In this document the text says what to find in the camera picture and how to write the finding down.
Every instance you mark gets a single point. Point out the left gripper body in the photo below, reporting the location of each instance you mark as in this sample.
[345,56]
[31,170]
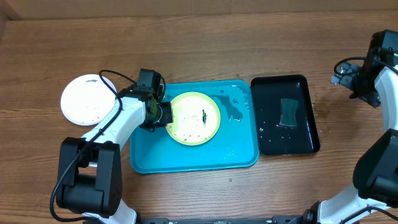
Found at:
[162,116]

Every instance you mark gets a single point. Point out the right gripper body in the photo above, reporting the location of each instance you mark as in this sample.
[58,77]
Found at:
[364,88]

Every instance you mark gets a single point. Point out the yellow plate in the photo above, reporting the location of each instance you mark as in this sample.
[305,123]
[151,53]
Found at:
[196,119]

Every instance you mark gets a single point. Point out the white plate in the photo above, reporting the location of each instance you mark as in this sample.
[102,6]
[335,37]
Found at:
[87,99]

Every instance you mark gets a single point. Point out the dark green sponge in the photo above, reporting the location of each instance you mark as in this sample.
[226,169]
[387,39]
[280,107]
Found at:
[288,111]

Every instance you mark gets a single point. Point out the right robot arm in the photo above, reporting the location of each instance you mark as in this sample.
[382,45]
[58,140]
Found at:
[374,187]

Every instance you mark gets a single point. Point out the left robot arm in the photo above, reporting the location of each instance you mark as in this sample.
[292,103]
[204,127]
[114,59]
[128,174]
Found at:
[89,183]

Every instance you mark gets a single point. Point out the blue plastic tray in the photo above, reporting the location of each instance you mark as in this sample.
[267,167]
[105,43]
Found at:
[234,145]

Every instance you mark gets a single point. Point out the black plastic tray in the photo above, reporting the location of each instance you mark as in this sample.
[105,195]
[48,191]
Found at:
[273,138]

